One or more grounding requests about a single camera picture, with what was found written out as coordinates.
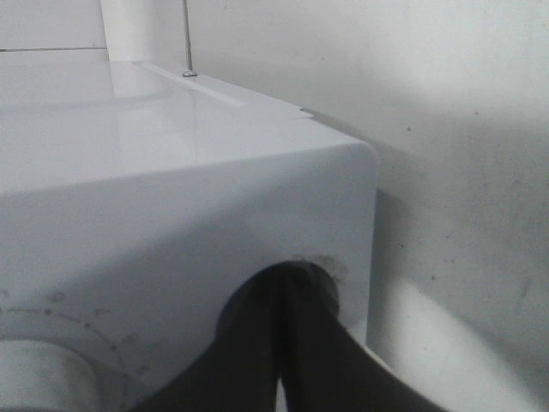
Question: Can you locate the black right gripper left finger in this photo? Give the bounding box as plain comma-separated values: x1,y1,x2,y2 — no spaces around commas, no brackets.
141,264,286,411

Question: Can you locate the white microwave oven body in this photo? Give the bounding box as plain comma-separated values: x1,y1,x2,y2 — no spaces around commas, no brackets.
1,62,377,411

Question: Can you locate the white round door release button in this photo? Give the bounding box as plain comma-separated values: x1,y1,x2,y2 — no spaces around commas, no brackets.
216,257,349,340

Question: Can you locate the white microwave knob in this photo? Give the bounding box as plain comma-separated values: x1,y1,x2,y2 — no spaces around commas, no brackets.
1,340,101,411

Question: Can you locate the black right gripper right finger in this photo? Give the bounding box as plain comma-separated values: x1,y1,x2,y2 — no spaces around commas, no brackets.
281,263,440,411

